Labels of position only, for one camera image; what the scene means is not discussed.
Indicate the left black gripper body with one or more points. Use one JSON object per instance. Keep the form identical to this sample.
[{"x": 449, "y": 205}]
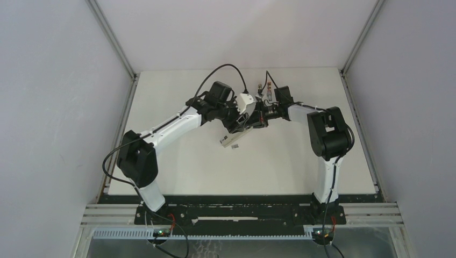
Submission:
[{"x": 229, "y": 114}]

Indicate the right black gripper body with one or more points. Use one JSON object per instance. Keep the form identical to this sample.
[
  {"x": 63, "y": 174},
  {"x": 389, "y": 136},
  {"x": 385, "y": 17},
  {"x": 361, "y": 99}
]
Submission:
[{"x": 271, "y": 112}]

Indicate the black and beige stapler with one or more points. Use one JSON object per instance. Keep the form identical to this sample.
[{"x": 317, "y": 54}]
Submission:
[{"x": 229, "y": 139}]

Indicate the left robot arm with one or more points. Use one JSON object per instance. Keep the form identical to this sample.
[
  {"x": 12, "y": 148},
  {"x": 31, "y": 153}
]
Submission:
[{"x": 138, "y": 154}]

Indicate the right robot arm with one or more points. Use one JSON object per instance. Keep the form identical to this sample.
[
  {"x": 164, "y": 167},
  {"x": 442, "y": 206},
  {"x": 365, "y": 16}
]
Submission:
[{"x": 330, "y": 136}]

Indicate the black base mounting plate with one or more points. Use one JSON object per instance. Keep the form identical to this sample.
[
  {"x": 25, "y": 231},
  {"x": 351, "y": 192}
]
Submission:
[{"x": 237, "y": 214}]

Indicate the right green circuit board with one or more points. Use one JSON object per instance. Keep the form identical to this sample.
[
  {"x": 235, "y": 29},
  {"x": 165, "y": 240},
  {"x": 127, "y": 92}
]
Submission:
[{"x": 322, "y": 237}]

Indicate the green circuit board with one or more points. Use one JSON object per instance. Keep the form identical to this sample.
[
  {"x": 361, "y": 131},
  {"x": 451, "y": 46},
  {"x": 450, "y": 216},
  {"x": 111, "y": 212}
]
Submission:
[
  {"x": 162, "y": 233},
  {"x": 322, "y": 237}
]

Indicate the left green circuit board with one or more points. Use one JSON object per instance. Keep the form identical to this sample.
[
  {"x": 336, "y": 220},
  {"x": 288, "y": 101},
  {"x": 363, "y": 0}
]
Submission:
[{"x": 162, "y": 233}]

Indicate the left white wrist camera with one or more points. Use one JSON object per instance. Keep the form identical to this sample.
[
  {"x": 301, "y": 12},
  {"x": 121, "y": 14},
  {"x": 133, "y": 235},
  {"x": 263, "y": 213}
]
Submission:
[{"x": 245, "y": 103}]

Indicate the left corner frame post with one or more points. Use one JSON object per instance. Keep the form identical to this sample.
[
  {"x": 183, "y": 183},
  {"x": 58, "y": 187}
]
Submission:
[{"x": 112, "y": 39}]

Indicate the corner frame post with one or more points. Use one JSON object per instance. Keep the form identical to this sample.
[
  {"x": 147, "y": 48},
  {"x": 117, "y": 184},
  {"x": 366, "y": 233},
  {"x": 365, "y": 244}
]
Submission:
[
  {"x": 362, "y": 36},
  {"x": 112, "y": 39}
]

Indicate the aluminium frame rail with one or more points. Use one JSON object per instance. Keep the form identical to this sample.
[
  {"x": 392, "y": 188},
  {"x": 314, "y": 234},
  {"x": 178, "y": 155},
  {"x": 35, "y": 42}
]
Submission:
[{"x": 356, "y": 214}]

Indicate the white slotted cable duct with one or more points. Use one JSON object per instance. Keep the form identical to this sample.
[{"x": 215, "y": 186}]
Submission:
[{"x": 146, "y": 233}]

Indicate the right corner frame post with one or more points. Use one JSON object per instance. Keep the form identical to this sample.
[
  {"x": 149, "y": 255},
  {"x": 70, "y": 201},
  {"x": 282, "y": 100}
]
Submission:
[{"x": 362, "y": 36}]

